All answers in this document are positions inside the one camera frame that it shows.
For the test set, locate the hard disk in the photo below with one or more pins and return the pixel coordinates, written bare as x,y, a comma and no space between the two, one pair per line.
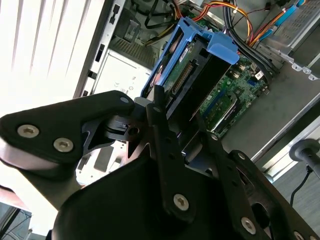
222,50

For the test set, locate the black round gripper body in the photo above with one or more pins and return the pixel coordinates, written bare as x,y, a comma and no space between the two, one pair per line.
120,205

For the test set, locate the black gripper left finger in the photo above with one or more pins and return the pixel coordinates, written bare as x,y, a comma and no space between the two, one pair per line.
62,117

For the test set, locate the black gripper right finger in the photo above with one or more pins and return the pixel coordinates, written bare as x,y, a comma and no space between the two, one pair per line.
230,180

